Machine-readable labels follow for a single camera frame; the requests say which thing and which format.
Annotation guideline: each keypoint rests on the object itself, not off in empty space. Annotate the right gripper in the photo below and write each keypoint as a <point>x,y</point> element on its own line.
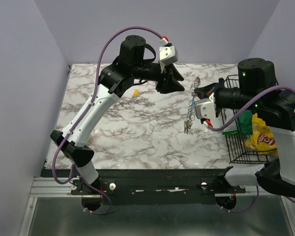
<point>205,91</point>

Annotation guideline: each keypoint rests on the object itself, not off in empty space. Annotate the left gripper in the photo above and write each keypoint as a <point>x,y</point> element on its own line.
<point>170,85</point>

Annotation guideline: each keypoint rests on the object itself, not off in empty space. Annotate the grey curved keyring holder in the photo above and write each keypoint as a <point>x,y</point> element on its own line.
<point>190,117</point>

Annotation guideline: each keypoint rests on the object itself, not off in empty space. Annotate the blue key tag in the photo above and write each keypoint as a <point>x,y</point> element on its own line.
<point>191,106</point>

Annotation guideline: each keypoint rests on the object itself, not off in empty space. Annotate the yellow key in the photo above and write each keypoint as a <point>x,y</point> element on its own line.
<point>136,93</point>

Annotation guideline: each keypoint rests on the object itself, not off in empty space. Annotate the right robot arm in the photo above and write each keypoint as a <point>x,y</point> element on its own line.
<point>258,92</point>

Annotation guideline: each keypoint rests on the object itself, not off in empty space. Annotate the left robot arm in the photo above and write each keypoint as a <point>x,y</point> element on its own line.
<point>113,81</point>

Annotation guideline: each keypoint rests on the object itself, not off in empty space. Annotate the green snack packet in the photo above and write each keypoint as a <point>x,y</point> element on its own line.
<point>242,125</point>

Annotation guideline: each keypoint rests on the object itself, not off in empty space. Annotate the yellow chips bag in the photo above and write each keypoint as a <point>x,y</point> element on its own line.
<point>262,139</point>

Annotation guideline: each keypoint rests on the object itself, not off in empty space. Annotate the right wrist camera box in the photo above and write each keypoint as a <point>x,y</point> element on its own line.
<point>205,108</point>

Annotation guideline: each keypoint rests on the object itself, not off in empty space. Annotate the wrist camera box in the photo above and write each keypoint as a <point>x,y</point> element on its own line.
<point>168,55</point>
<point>205,108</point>

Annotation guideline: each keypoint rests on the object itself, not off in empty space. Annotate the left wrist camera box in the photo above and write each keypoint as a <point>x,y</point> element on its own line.
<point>168,55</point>

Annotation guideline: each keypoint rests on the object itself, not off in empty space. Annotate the black mounting rail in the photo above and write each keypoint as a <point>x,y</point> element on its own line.
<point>158,187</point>

